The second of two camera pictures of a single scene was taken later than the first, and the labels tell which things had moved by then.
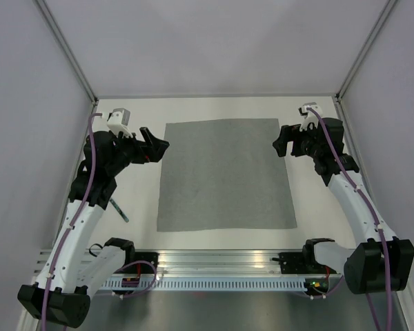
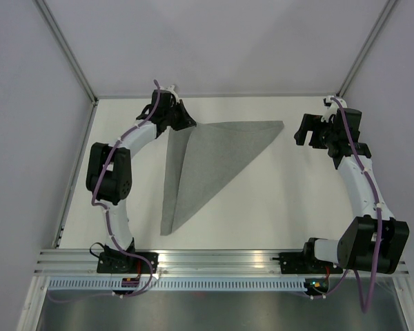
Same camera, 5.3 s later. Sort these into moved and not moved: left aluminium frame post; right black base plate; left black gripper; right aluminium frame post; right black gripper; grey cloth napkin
Moved: grey cloth napkin; left black gripper; right black gripper
Not moved: left aluminium frame post; right black base plate; right aluminium frame post
